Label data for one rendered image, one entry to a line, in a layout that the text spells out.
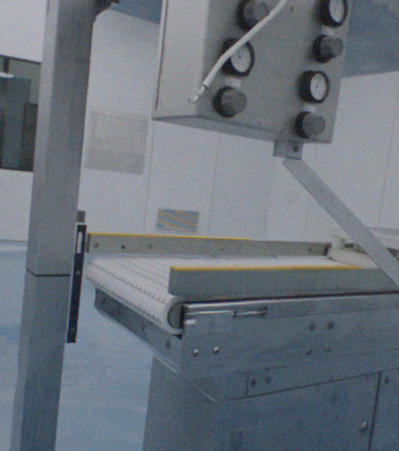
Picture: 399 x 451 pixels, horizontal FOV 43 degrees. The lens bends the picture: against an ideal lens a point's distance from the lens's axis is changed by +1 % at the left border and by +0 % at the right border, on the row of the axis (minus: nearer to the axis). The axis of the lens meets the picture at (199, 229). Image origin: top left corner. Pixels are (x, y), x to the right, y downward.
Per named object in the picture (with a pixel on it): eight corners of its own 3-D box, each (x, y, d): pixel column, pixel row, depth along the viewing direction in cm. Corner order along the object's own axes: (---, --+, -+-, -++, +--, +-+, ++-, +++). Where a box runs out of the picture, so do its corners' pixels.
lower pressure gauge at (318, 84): (306, 99, 61) (311, 67, 60) (299, 99, 62) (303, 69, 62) (328, 104, 63) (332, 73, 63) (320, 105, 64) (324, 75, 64)
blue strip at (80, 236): (67, 343, 83) (78, 225, 81) (65, 343, 84) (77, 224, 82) (76, 343, 84) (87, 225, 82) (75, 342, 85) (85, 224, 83)
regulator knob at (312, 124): (307, 136, 60) (313, 99, 60) (292, 136, 62) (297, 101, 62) (327, 140, 62) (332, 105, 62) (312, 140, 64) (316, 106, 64)
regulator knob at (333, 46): (326, 57, 60) (331, 18, 60) (311, 60, 62) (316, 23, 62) (344, 63, 62) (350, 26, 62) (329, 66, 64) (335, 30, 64)
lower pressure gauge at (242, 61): (226, 70, 54) (231, 33, 53) (219, 71, 55) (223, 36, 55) (253, 77, 56) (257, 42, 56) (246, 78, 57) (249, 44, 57)
